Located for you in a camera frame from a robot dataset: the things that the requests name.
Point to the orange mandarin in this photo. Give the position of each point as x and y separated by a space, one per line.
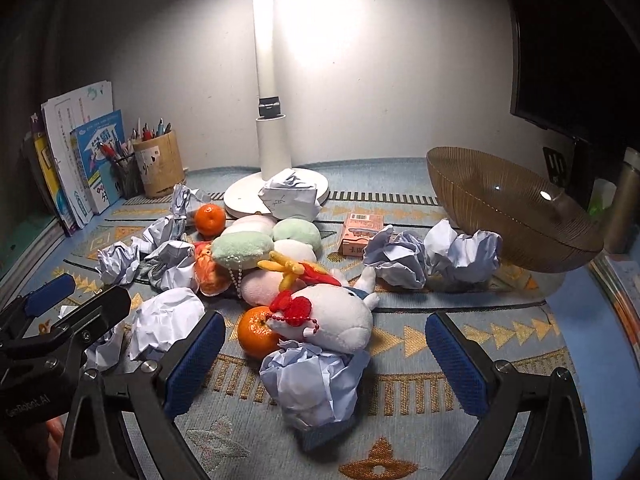
254 334
210 220

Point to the person's left hand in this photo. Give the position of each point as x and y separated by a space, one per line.
54 432

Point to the dark mesh pen holder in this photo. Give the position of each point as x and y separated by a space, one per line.
127 177

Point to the brown ribbed glass bowl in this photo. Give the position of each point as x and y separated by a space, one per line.
500 195

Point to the orange plush toy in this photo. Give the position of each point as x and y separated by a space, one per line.
207 271

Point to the bamboo pen holder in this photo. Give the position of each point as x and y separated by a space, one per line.
160 167

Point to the blue book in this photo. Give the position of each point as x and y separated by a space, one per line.
97 165

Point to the green packet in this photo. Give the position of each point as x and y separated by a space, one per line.
600 201

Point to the black monitor stand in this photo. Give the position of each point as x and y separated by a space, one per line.
580 170

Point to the blue desk pad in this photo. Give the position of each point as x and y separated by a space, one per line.
590 320

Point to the grey thermos bottle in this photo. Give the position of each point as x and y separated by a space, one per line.
627 200

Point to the yellow book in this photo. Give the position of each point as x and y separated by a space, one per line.
46 170

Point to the bunch of pens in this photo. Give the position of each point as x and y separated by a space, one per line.
112 151
150 131

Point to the paper ball with writing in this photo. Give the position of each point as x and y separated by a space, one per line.
290 195

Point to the patterned blue woven mat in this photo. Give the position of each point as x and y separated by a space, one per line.
410 385

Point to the yellow antler hair clip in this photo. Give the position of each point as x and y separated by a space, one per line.
282 265

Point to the upright books and folders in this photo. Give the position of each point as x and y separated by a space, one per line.
75 115

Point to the pastel flower plush toy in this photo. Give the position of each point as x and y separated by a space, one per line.
295 232

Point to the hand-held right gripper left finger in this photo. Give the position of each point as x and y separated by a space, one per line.
192 360

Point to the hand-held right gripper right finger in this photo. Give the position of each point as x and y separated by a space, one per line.
457 360

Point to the white plush toy red bow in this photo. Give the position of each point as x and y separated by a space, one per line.
345 320

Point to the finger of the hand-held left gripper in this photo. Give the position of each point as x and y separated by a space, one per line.
100 307
47 292

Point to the black monitor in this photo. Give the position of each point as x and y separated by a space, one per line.
575 60

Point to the small orange box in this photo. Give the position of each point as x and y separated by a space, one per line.
357 235

